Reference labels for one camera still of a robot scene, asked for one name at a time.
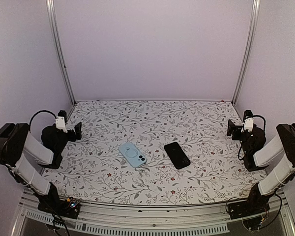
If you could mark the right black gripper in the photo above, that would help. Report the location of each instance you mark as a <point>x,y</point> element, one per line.
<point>231,128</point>

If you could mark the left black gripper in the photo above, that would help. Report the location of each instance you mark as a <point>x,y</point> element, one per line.
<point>73,137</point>

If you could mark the black phone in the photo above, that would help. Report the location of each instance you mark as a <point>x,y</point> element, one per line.
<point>177,156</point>

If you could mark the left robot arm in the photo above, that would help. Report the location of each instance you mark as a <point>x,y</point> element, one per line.
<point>21,153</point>

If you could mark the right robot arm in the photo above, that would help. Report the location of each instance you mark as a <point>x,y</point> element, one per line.
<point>258,154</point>

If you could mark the light blue phone case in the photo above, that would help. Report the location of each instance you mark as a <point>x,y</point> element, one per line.
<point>132,155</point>

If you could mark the floral patterned table mat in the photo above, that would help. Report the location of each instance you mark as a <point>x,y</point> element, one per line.
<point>93,169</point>

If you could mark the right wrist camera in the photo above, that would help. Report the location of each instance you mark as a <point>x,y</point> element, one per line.
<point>247,114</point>

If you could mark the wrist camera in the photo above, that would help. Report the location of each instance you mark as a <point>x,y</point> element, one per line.
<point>247,114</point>
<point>63,114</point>

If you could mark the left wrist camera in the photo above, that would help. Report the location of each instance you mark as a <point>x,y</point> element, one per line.
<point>63,114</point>

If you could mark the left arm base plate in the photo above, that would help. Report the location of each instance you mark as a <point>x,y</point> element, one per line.
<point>69,208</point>

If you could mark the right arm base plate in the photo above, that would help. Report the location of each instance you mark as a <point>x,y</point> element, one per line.
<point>246,208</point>

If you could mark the front aluminium rail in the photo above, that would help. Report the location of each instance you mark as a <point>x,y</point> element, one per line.
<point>100,219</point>

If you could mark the right aluminium frame post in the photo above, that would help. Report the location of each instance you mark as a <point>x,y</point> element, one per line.
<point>247,51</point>

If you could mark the aluminium frame post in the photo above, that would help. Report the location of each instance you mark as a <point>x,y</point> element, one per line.
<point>247,51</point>
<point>57,43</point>

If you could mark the left aluminium frame post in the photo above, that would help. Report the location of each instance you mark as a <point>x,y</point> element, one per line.
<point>57,43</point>

